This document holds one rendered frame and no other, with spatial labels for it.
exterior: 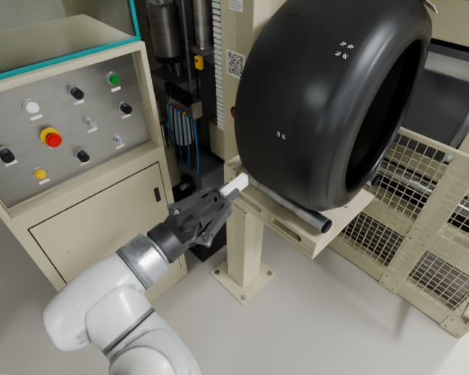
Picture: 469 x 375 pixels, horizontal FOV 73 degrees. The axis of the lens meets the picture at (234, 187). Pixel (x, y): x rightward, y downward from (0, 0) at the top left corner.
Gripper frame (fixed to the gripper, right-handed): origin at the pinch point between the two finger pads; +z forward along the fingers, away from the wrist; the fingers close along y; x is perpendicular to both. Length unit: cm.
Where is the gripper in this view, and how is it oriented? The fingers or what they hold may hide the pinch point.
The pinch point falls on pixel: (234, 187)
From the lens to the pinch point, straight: 67.7
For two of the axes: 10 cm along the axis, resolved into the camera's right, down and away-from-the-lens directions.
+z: 7.1, -5.7, 4.0
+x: 1.0, 6.5, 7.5
